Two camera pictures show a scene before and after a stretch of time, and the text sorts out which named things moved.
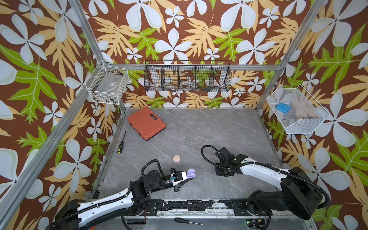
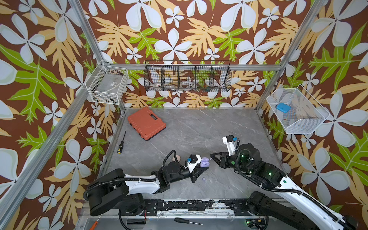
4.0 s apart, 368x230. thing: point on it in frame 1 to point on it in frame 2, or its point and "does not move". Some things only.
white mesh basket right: [294, 110] does not move
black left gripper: [174, 187] to [195, 172]
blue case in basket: [283, 108] does not move
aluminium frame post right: [312, 16] does not move
